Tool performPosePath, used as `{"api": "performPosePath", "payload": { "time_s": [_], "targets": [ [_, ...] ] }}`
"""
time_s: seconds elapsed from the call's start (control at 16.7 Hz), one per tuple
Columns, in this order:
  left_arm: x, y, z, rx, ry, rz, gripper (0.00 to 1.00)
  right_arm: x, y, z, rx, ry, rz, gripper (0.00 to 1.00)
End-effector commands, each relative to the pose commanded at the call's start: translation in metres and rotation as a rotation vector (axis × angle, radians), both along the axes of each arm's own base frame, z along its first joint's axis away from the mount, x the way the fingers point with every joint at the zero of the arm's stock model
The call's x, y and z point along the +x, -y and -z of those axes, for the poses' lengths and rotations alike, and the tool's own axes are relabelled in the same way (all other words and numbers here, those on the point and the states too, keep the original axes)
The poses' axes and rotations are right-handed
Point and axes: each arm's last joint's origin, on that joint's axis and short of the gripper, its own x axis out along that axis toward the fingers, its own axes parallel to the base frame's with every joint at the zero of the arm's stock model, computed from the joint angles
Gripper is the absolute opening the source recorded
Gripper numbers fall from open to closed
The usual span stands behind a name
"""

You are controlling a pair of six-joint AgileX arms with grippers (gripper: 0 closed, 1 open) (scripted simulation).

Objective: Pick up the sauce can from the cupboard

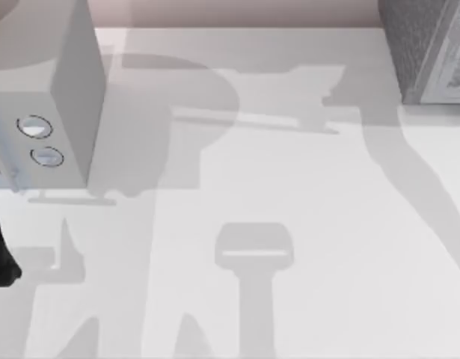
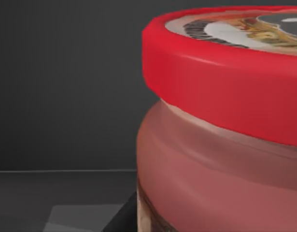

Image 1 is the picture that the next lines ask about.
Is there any small microwave knob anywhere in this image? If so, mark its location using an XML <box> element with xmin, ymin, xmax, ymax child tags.
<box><xmin>29</xmin><ymin>146</ymin><xmax>65</xmax><ymax>168</ymax></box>

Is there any pale microwave oven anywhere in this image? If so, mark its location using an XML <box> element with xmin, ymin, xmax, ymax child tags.
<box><xmin>0</xmin><ymin>0</ymin><xmax>106</xmax><ymax>194</ymax></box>

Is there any large microwave knob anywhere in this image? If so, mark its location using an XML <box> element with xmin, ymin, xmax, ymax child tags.
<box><xmin>16</xmin><ymin>114</ymin><xmax>54</xmax><ymax>140</ymax></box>

